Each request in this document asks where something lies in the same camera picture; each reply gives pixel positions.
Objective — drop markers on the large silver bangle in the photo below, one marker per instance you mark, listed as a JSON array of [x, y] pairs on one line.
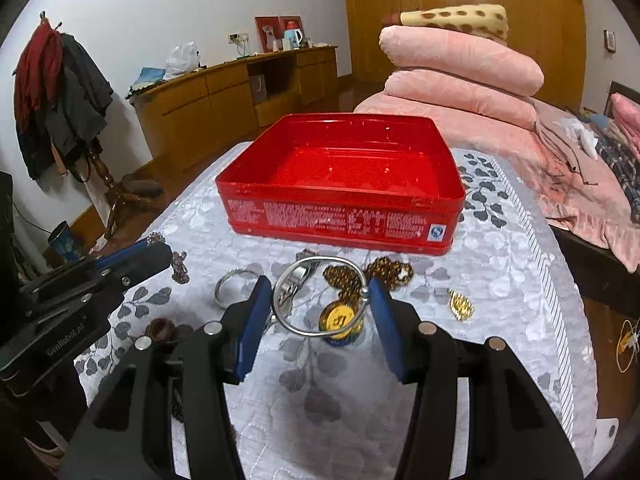
[[327, 259]]

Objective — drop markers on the white plastic bag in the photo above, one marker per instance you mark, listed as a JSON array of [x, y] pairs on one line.
[[181, 62]]

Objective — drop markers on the silver wrist watch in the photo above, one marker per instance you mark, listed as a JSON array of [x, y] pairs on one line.
[[291, 280]]

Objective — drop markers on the beige cloth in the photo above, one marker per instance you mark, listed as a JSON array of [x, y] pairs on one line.
[[555, 135]]

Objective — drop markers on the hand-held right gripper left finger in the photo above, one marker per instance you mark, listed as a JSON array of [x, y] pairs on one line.
[[252, 325]]

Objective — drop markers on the plaid clothes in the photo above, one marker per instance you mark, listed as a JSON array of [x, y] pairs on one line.
[[620, 152]]

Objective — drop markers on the small silver bangle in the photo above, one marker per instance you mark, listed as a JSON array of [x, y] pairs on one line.
[[234, 272]]

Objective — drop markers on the yellow spotted blanket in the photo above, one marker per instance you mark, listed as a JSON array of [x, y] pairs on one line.
[[460, 20]]

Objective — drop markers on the blue patterned trash can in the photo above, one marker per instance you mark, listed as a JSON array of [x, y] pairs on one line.
[[64, 247]]

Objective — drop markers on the wall socket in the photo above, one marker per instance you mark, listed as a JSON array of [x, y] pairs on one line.
[[238, 37]]

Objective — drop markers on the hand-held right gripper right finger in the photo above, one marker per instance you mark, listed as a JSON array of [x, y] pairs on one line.
[[387, 330]]

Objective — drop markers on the red plastic tray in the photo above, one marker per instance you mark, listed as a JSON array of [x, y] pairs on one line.
[[325, 225]]

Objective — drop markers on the red framed picture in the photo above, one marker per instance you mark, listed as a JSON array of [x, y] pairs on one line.
[[290, 22], [265, 32]]

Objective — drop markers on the light blue cloth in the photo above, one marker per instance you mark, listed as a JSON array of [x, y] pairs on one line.
[[150, 75]]

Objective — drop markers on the pink folded quilt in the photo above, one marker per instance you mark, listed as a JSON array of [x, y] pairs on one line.
[[460, 60], [450, 100]]

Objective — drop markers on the blue pillow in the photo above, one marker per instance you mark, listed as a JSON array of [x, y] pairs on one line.
[[594, 120]]

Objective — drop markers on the bed with pink cover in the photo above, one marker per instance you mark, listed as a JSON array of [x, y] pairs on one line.
[[500, 145]]

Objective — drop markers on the dark slippers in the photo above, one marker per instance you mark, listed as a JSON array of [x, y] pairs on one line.
[[142, 186]]

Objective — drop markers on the wooden coat rack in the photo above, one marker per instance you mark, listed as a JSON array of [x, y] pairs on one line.
[[102, 170]]

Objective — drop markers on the wooden sideboard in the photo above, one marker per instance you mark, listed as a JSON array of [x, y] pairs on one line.
[[200, 105]]

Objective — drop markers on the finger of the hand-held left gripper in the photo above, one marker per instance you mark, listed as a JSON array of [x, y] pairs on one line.
[[147, 262], [125, 255]]

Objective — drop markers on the pink folded towel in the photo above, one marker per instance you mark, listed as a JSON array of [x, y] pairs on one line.
[[627, 110]]

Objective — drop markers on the gold round medallion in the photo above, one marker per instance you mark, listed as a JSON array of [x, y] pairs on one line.
[[340, 317]]

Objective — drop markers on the white tissue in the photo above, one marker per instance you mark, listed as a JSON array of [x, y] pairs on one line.
[[582, 135]]

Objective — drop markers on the light blue kettle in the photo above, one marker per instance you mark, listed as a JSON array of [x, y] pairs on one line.
[[294, 40]]

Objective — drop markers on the red hanging garment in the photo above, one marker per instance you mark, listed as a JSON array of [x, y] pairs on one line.
[[37, 70]]

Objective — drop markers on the wall intercom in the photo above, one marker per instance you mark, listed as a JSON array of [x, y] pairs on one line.
[[609, 40]]

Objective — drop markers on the dark hanging garments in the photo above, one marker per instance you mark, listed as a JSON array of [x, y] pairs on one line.
[[75, 100]]

